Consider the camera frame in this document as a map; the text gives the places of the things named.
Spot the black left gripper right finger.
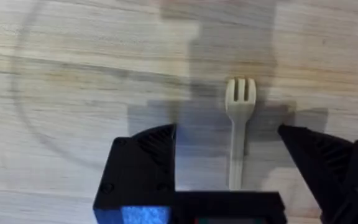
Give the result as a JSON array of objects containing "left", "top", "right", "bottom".
[{"left": 277, "top": 124, "right": 358, "bottom": 224}]

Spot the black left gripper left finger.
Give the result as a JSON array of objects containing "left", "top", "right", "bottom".
[{"left": 93, "top": 123, "right": 177, "bottom": 224}]

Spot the pale wooden fork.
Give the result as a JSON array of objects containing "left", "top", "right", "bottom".
[{"left": 224, "top": 77, "right": 257, "bottom": 191}]

